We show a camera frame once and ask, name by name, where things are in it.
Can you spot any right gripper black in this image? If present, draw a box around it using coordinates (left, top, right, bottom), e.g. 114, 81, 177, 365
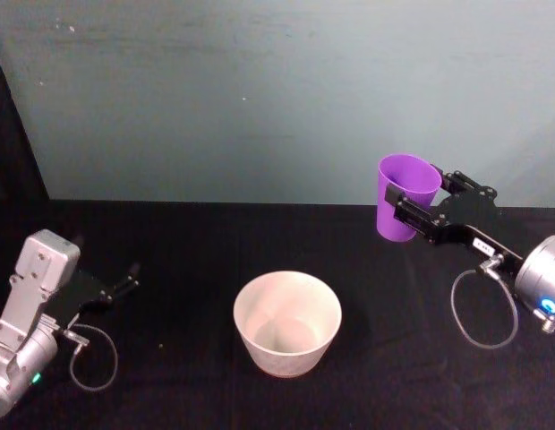
384, 164, 525, 287

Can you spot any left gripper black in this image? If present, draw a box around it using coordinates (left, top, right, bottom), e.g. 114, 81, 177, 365
45, 233, 142, 326

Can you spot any purple plastic cup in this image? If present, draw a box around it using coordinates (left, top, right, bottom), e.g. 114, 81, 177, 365
376, 153, 443, 244

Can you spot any black table cloth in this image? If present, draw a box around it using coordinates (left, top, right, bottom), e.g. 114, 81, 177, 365
0, 198, 555, 430

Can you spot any black hanging cloth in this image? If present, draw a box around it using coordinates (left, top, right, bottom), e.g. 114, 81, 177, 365
0, 42, 51, 203

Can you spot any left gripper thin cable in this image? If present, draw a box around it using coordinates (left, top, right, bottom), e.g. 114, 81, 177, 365
62, 322, 119, 392

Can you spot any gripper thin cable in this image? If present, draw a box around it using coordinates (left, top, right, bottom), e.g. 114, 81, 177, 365
62, 322, 119, 392
450, 253, 521, 350

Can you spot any right gripper thin cable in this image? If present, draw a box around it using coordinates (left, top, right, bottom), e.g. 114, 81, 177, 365
450, 253, 521, 350

